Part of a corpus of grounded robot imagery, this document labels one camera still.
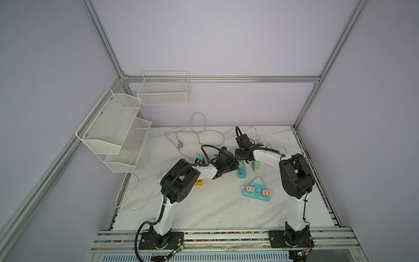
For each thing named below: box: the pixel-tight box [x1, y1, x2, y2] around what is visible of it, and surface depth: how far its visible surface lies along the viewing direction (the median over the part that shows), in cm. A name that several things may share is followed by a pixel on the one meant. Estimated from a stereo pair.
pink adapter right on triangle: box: [261, 189, 271, 197], surface depth 83 cm
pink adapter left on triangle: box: [246, 185, 255, 194], surface depth 84 cm
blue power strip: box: [236, 159, 247, 180], surface depth 97 cm
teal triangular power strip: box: [242, 176, 272, 202], surface depth 87 cm
